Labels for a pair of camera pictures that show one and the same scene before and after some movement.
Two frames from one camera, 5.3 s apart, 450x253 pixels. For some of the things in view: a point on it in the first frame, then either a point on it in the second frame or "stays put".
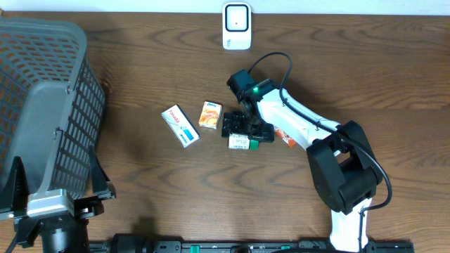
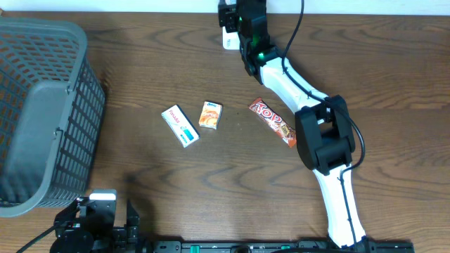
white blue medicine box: x=181 y=125 stays put
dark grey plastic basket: x=52 y=107 stays put
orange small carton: x=210 y=114 stays put
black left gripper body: x=86 y=207 to x=118 y=235
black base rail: x=148 y=243 stays put
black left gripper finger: x=102 y=187 to x=133 y=219
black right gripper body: x=255 y=121 to x=227 y=13
